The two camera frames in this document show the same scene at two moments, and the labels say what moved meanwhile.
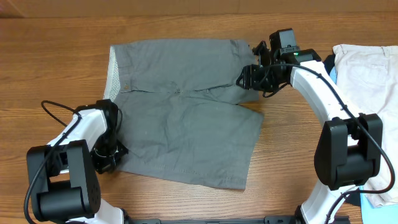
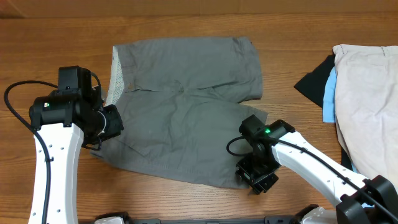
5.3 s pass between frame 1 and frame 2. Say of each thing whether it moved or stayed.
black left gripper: moved
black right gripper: moved
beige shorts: stayed
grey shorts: stayed
